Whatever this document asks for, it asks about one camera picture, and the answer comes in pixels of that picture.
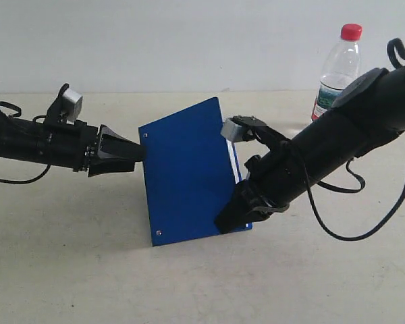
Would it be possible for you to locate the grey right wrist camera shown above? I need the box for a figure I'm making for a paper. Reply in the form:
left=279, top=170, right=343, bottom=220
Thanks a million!
left=220, top=118, right=245, bottom=142

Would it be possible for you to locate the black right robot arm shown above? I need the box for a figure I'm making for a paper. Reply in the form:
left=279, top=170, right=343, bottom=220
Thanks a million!
left=214, top=66, right=405, bottom=234

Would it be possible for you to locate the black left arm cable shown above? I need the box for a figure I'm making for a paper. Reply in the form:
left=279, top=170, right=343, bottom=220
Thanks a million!
left=0, top=101, right=51, bottom=185

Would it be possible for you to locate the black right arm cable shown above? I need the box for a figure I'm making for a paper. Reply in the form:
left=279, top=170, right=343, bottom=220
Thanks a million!
left=279, top=37, right=405, bottom=241

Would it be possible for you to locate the clear bottle red cap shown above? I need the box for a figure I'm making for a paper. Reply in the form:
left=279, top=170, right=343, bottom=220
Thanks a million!
left=310, top=23, right=362, bottom=121

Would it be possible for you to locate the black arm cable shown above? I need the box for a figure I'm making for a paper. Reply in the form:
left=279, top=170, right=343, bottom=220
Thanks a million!
left=279, top=37, right=405, bottom=241
left=0, top=101, right=51, bottom=185

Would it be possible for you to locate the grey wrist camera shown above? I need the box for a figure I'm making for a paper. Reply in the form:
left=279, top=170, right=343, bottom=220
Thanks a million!
left=61, top=88, right=83, bottom=123
left=220, top=118, right=245, bottom=142

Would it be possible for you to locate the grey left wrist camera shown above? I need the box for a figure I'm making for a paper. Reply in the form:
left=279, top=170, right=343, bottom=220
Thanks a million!
left=61, top=88, right=83, bottom=123

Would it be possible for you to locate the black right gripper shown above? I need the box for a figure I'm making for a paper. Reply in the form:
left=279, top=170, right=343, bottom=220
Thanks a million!
left=214, top=155, right=290, bottom=234

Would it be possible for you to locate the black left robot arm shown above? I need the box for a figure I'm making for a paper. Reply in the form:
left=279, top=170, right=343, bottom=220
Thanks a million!
left=0, top=113, right=146, bottom=177

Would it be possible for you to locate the blue binder folder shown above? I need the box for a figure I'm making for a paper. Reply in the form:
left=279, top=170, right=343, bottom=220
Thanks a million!
left=138, top=97, right=242, bottom=246

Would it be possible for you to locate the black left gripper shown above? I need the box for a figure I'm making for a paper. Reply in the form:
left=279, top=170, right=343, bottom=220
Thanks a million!
left=42, top=121, right=146, bottom=177

